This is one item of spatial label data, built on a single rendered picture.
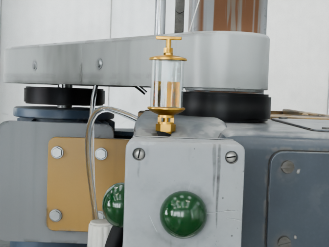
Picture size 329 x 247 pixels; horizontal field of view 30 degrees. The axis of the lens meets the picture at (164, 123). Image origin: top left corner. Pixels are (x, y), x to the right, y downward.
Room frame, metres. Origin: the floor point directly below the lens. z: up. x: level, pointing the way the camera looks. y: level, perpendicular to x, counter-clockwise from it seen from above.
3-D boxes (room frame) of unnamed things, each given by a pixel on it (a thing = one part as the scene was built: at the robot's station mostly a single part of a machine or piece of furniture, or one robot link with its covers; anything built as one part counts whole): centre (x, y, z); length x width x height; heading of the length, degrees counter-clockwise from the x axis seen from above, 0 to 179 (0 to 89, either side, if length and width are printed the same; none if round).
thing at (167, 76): (0.47, 0.00, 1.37); 0.03 x 0.02 x 0.03; 90
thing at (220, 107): (0.59, -0.06, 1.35); 0.09 x 0.09 x 0.03
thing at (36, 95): (0.92, 0.15, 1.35); 0.12 x 0.12 x 0.04
